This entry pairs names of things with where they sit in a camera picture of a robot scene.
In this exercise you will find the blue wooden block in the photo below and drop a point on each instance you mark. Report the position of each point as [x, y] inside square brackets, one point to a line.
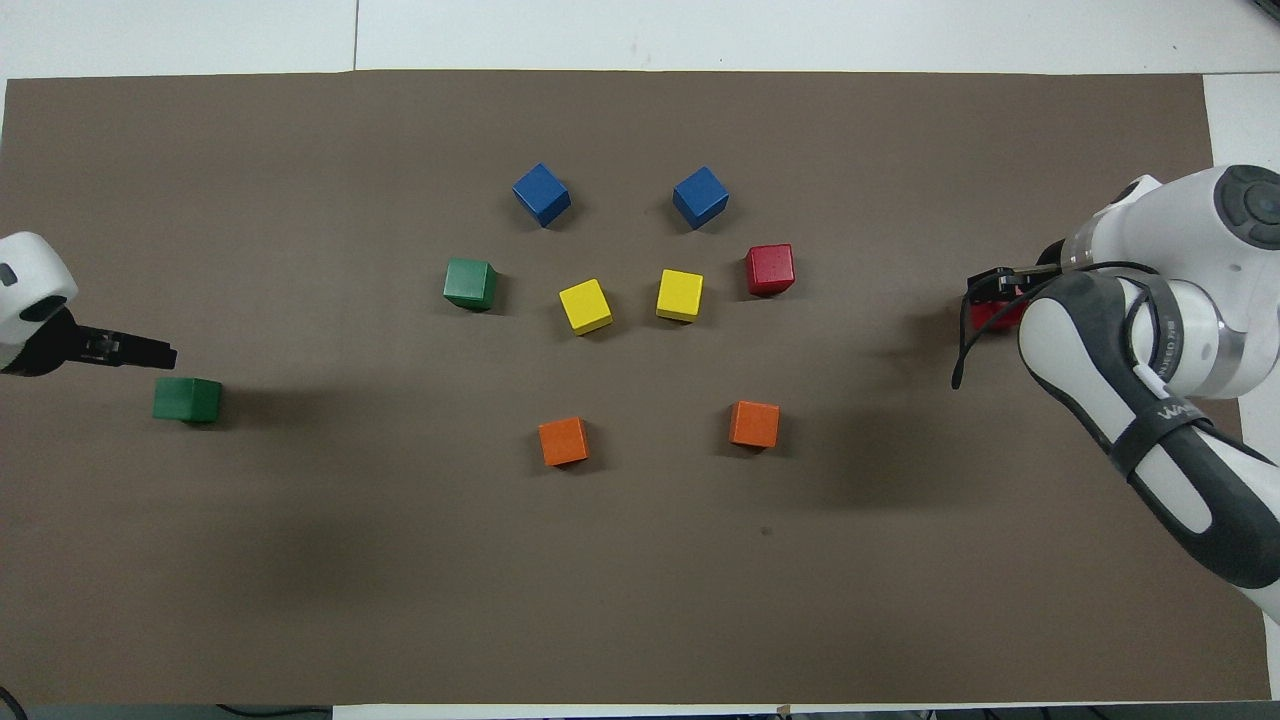
[700, 195]
[541, 192]

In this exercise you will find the yellow wooden block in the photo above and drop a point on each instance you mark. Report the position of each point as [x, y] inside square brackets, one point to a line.
[584, 304]
[679, 293]

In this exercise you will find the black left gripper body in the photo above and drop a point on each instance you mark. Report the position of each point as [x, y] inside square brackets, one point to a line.
[50, 345]

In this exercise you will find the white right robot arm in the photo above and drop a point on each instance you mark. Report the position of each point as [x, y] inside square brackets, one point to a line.
[1180, 330]

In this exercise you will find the green wooden block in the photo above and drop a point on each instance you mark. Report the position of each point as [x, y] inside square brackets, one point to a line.
[468, 282]
[185, 399]

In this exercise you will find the orange wooden block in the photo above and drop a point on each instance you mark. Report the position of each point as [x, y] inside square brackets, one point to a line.
[562, 440]
[754, 423]

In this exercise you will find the red wooden block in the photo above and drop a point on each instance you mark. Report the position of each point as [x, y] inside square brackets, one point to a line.
[995, 315]
[769, 268]

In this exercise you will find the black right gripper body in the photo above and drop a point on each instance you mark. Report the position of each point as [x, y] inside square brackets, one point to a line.
[1058, 262]

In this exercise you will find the brown table mat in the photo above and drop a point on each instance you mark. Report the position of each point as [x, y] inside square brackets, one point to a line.
[400, 560]

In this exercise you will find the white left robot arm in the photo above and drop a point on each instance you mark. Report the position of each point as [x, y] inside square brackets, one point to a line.
[25, 280]

